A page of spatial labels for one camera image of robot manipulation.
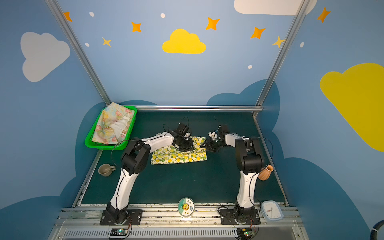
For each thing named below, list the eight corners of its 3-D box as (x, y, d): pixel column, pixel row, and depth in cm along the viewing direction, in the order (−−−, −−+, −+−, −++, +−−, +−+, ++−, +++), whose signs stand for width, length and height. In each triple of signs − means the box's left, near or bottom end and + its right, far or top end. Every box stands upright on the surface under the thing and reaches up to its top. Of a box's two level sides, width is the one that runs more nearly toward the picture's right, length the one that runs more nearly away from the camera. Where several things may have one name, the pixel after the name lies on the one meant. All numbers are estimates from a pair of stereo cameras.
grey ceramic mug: (99, 176, 89) (95, 173, 85) (103, 167, 93) (100, 163, 89) (113, 176, 89) (110, 173, 85) (117, 167, 93) (114, 163, 90)
